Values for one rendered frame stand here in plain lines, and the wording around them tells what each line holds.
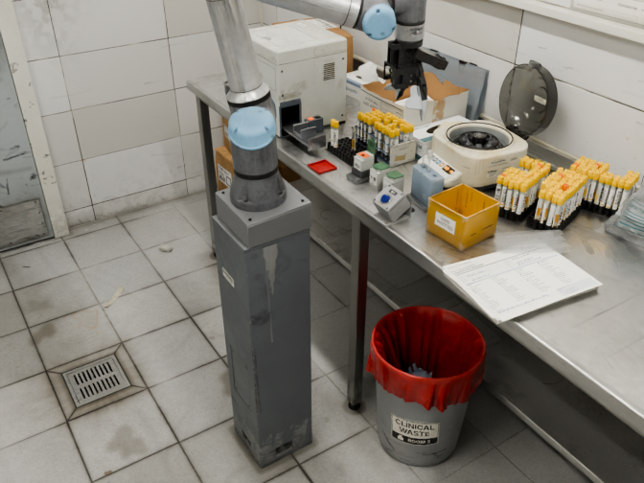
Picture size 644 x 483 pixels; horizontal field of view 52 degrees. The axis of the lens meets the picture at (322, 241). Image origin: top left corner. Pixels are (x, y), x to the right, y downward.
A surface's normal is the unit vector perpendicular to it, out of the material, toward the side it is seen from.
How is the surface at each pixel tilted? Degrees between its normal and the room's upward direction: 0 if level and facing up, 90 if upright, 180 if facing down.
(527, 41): 90
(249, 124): 10
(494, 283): 1
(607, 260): 0
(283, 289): 90
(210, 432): 0
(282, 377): 90
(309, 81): 90
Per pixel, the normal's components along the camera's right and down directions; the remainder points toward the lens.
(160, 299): 0.00, -0.83
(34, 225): 0.54, 0.47
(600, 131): -0.84, 0.29
